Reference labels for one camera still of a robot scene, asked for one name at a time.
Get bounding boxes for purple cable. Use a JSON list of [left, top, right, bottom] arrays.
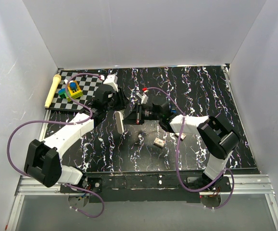
[[143, 87, 235, 209], [7, 73, 106, 219]]

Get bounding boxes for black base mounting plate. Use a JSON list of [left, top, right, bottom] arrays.
[[60, 170, 232, 204]]

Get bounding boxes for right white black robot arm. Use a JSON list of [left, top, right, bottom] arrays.
[[115, 98, 240, 193]]

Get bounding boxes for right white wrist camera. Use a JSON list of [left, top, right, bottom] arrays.
[[136, 88, 148, 104]]

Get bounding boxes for aluminium frame rail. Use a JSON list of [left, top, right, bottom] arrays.
[[5, 175, 70, 231]]

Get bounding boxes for staple box near centre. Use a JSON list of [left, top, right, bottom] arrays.
[[153, 138, 165, 148]]

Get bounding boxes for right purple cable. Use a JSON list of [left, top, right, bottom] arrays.
[[143, 87, 235, 209]]

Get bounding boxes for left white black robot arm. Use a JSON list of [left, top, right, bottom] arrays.
[[24, 84, 129, 193]]

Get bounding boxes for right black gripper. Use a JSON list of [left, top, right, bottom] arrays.
[[121, 103, 161, 125]]

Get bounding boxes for colourful toy block assembly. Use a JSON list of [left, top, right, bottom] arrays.
[[58, 81, 83, 102]]

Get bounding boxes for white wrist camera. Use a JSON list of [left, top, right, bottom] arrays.
[[136, 88, 148, 104], [103, 74, 118, 92]]

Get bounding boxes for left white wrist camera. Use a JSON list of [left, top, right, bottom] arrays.
[[103, 74, 118, 92]]

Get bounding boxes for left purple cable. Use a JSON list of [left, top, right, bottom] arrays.
[[7, 73, 106, 219]]

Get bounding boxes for staple box right one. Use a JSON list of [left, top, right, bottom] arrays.
[[175, 133, 186, 140]]

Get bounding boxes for black white checkerboard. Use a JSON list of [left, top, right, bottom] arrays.
[[48, 70, 102, 112]]

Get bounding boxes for white cream stapler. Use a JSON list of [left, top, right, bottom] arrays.
[[114, 110, 125, 134]]

